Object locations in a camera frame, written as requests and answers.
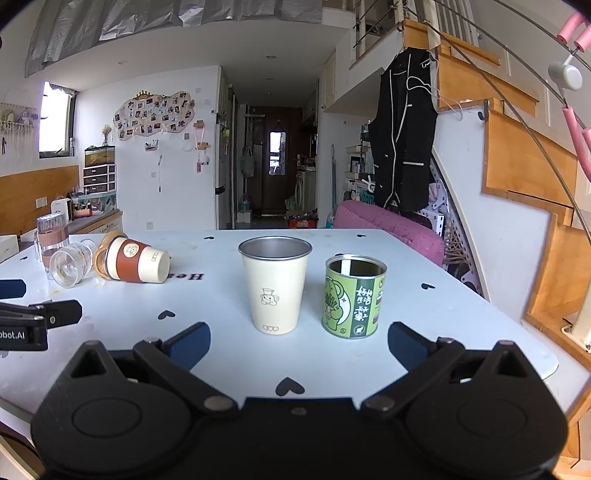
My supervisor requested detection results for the white box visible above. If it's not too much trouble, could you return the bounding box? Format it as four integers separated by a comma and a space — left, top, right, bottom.
0, 234, 20, 265

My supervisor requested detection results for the cream metal cup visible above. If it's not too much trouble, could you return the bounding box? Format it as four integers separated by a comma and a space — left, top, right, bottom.
238, 236, 313, 336

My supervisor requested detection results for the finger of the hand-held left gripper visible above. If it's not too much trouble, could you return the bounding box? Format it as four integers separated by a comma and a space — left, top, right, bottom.
0, 299, 83, 328
0, 278, 27, 300

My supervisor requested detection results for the washing machine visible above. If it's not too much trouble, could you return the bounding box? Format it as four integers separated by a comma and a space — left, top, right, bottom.
295, 168, 317, 214

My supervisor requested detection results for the window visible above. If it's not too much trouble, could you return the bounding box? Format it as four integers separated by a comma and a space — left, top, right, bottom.
39, 82, 77, 160

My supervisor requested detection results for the wooden staircase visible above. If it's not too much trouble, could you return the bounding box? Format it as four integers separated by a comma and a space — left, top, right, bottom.
403, 18, 591, 460

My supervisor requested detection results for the clear glass cup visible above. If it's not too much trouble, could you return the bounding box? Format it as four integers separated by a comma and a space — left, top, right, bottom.
48, 240, 99, 290

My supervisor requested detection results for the dark wooden door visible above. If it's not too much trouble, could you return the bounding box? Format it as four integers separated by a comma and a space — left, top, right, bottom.
262, 107, 303, 217

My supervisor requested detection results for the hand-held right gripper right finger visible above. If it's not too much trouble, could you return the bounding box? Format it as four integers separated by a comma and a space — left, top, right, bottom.
360, 322, 542, 412

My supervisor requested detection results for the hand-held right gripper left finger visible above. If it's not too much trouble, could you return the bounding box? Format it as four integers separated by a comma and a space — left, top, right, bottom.
56, 322, 239, 412

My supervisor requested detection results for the glass tumbler with brown sleeve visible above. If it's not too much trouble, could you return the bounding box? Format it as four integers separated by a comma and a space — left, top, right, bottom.
34, 213, 70, 269

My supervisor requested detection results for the wall hanging rack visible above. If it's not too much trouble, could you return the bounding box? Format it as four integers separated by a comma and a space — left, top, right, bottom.
0, 102, 40, 154

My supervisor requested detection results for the black jacket with white trim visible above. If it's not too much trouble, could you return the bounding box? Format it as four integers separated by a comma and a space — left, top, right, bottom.
369, 46, 439, 213

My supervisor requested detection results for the storage shelf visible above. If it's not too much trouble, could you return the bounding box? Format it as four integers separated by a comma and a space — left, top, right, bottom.
345, 122, 376, 204

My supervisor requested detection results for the white plastic drawer unit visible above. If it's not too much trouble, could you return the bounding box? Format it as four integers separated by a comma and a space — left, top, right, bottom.
82, 165, 116, 193

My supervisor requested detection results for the pink padded hanger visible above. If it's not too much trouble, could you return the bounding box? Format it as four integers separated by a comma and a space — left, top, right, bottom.
556, 11, 591, 180

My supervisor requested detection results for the glass fish tank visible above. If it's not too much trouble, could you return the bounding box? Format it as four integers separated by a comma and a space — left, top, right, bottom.
84, 145, 116, 167

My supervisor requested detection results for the cream cup with brown sleeve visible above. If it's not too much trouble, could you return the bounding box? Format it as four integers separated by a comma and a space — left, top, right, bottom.
93, 232, 171, 284

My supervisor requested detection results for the silver foil sheet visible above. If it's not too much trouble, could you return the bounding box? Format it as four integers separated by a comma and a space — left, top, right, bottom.
25, 0, 322, 78

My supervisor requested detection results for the green printed tin can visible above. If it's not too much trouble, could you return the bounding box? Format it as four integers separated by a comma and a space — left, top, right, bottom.
321, 254, 388, 340

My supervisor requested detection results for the pink cushioned chair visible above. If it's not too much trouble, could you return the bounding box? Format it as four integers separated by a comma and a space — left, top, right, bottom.
333, 200, 445, 267

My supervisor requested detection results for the cloud-shaped photo board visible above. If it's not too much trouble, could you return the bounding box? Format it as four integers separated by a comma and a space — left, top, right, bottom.
113, 90, 197, 141

